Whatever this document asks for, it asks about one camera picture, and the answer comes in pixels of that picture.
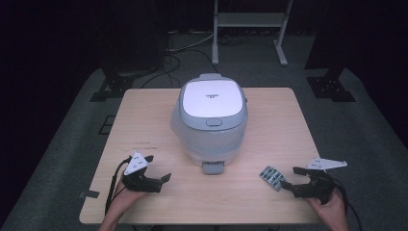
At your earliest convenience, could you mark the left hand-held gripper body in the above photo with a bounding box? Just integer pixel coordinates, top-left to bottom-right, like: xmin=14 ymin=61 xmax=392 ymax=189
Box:
xmin=121 ymin=151 xmax=163 ymax=193

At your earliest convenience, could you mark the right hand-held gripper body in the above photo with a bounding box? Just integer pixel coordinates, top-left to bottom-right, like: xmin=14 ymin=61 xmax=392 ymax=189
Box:
xmin=293 ymin=157 xmax=348 ymax=206

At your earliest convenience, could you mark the silver pill blister pack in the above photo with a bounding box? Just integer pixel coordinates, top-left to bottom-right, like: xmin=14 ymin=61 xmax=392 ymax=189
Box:
xmin=259 ymin=166 xmax=288 ymax=193

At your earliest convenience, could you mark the white and grey rice cooker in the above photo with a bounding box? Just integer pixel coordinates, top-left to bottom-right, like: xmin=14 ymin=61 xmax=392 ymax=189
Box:
xmin=169 ymin=72 xmax=249 ymax=176

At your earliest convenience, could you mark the person's left hand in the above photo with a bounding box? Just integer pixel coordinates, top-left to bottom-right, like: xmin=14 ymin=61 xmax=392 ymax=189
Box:
xmin=108 ymin=179 xmax=147 ymax=219

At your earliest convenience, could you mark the person's right hand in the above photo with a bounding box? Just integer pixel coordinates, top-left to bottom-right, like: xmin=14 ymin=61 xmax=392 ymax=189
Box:
xmin=304 ymin=189 xmax=349 ymax=231

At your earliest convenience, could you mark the grey tape strip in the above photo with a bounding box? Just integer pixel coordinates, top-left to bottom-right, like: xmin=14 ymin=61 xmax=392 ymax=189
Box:
xmin=79 ymin=190 xmax=101 ymax=200

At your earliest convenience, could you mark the black stand base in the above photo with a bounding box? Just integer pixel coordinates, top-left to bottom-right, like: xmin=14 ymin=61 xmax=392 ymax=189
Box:
xmin=89 ymin=67 xmax=137 ymax=103
xmin=306 ymin=66 xmax=356 ymax=103

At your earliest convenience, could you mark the white metal stand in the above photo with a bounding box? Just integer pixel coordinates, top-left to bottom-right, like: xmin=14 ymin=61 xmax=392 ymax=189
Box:
xmin=211 ymin=0 xmax=294 ymax=67

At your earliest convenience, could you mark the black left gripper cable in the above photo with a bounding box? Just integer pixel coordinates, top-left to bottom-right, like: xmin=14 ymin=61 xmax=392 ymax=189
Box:
xmin=104 ymin=156 xmax=133 ymax=216

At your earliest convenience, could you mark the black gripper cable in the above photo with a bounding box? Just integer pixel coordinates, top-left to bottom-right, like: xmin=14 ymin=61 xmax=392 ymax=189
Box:
xmin=331 ymin=177 xmax=364 ymax=231
xmin=104 ymin=156 xmax=133 ymax=216

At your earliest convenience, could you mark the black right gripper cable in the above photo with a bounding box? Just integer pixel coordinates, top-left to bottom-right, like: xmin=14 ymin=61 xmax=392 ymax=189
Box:
xmin=331 ymin=177 xmax=364 ymax=231

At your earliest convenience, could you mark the dark floor socket frame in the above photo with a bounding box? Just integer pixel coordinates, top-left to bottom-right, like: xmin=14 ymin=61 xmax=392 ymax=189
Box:
xmin=98 ymin=115 xmax=116 ymax=136

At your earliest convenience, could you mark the bundle of floor cables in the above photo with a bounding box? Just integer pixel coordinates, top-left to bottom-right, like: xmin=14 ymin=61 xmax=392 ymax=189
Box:
xmin=140 ymin=29 xmax=222 ymax=90

